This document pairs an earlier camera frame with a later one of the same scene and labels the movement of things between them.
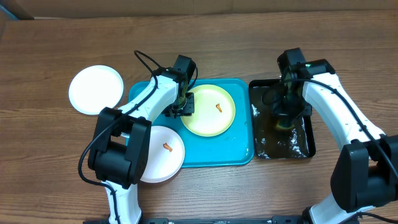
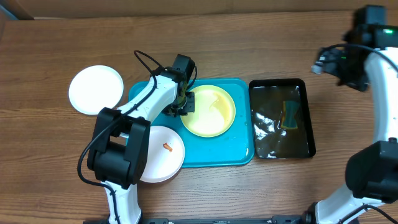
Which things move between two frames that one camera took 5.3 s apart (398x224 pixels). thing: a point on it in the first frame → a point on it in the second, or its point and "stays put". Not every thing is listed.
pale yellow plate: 214,111 stays put
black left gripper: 188,111 stays put
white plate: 92,88 stays put
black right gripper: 289,111 → 330,64
